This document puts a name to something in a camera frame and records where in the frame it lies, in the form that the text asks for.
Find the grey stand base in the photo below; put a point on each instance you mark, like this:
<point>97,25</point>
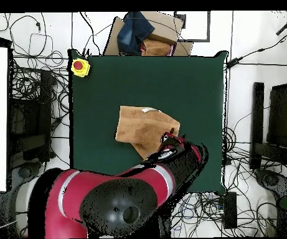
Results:
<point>270,179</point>
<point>25,171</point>

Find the black rectangular box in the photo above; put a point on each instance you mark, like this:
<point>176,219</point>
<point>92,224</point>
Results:
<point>230,211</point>

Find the brown cardboard box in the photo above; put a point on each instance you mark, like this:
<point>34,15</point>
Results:
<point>165,27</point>

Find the tan terry towel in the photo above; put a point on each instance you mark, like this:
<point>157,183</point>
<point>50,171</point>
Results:
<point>140,127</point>

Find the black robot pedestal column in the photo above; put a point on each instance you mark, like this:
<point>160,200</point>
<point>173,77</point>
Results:
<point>165,227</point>

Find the dark green table cloth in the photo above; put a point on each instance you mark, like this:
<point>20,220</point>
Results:
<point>133,79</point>

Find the yellow emergency stop button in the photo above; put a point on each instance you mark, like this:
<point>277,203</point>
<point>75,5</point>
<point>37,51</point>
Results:
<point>79,67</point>

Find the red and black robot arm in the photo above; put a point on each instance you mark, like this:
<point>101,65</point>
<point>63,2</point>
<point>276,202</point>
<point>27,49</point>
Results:
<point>71,199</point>

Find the orange folded towel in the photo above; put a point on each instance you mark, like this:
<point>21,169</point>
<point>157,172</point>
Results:
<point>155,48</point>

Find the black power adapter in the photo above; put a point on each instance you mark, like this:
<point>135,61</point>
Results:
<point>233,62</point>

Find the blue denim jeans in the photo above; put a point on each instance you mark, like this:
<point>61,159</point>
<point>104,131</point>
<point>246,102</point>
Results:
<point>133,32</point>

